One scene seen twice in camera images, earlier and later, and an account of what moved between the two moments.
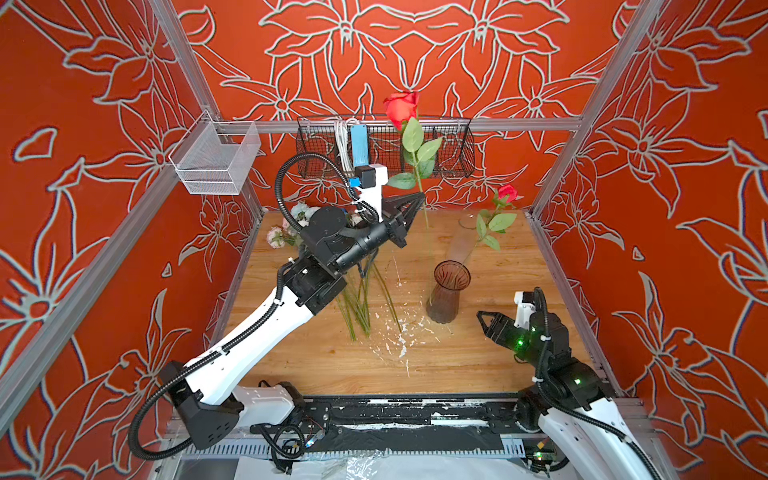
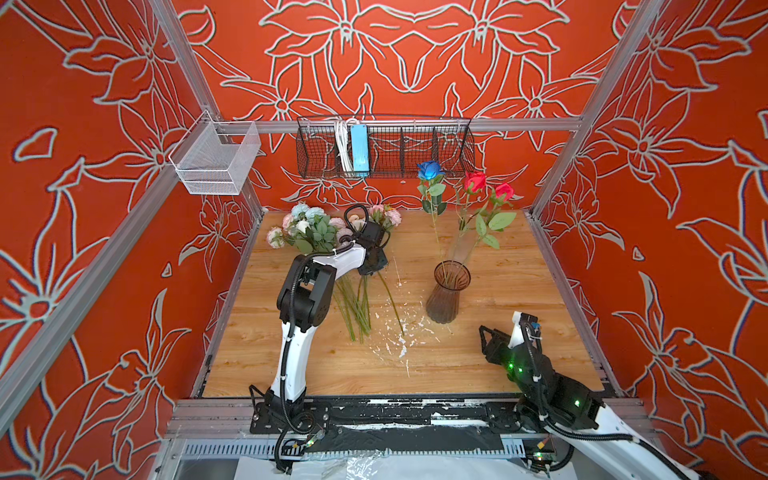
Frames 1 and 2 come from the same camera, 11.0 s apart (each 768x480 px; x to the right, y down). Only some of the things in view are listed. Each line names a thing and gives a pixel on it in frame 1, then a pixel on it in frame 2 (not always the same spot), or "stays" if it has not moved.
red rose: (505, 195) stays
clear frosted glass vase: (462, 239) stays
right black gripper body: (516, 339) -> (502, 355)
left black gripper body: (372, 236) -> (376, 263)
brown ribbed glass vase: (450, 277) stays
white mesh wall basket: (216, 157) stays
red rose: (403, 108) -> (474, 182)
